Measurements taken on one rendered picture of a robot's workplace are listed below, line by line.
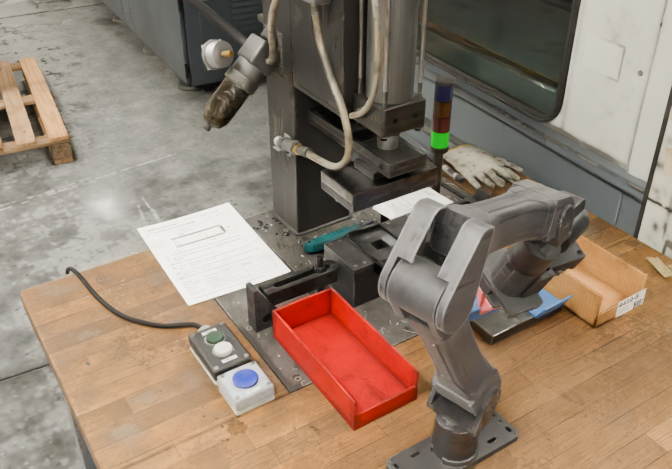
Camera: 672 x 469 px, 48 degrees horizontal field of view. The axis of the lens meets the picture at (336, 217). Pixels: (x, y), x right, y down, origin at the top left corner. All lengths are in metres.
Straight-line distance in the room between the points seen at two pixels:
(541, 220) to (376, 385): 0.42
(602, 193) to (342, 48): 0.80
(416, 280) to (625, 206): 1.01
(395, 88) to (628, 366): 0.60
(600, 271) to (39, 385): 1.84
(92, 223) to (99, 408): 2.23
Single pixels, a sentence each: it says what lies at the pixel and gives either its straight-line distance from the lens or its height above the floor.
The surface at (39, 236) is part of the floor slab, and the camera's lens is 3.42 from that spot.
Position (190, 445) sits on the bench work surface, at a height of 0.90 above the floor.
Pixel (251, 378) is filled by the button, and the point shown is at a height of 0.94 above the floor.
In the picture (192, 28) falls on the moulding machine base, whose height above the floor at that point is 0.41.
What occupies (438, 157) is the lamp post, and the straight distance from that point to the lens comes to 1.62.
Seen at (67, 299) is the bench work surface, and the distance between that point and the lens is 1.49.
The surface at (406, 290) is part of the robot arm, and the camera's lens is 0.83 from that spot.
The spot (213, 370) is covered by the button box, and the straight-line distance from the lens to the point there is 1.23.
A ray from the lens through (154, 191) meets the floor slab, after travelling 3.60.
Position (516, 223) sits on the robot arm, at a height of 1.29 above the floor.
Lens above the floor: 1.77
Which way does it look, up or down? 32 degrees down
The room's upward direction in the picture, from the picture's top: straight up
